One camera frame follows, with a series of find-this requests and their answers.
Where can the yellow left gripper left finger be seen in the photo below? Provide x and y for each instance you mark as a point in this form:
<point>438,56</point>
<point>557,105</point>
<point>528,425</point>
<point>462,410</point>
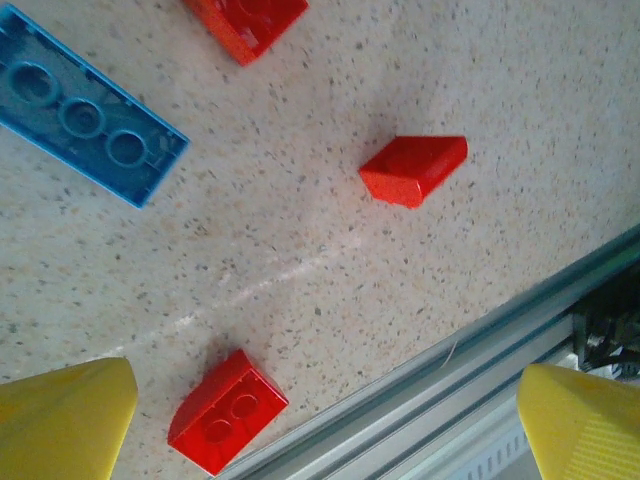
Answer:
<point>60,430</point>

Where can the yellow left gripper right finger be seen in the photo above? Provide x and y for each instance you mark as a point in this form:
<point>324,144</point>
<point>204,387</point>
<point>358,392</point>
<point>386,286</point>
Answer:
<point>585,430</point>

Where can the red sloped lego brick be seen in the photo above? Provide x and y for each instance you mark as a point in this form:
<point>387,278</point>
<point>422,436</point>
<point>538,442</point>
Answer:
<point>410,170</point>

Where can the long blue lego brick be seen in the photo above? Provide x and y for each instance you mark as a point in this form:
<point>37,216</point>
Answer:
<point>75,110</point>

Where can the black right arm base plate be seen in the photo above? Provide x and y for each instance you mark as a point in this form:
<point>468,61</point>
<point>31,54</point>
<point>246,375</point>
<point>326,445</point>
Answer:
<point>610,330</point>

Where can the aluminium frame rail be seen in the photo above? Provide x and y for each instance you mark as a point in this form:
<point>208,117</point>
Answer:
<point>400,415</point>

